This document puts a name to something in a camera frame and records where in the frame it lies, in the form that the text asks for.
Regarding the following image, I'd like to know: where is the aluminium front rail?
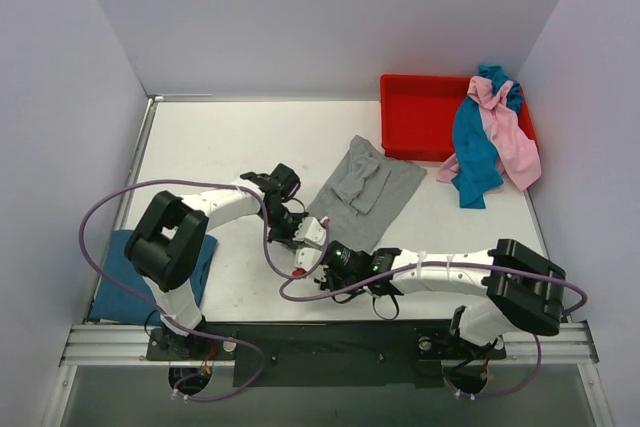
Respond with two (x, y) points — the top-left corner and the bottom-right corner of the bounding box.
(60, 322), (599, 367)

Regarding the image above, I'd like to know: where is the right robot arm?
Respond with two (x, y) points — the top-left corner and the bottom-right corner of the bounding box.
(315, 239), (566, 356)

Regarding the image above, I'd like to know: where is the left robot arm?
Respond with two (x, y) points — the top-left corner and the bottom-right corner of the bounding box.
(124, 163), (306, 359)

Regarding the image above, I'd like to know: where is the folded dark blue t shirt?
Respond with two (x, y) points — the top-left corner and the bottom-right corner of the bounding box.
(88, 230), (218, 326)

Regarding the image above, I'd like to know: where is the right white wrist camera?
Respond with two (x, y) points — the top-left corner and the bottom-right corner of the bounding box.
(292, 247), (323, 278)

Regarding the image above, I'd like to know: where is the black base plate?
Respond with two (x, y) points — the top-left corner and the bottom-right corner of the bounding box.
(146, 320), (506, 388)

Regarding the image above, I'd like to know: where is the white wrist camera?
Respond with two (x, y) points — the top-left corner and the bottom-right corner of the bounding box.
(293, 216), (328, 250)
(292, 247), (323, 278)

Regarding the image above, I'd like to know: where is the pink t shirt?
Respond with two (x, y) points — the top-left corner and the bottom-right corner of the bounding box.
(437, 75), (542, 191)

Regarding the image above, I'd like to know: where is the grey t shirt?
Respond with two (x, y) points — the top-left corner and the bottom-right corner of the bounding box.
(308, 136), (426, 252)

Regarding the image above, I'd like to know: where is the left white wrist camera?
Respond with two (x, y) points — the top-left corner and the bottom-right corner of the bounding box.
(293, 216), (328, 250)

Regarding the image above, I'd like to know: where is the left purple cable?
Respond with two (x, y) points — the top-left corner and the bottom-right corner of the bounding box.
(79, 179), (301, 403)

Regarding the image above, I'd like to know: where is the teal t shirt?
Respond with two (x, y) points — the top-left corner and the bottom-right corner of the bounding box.
(452, 65), (524, 209)

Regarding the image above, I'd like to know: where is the red plastic bin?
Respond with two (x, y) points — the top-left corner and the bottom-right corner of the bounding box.
(380, 74), (537, 160)

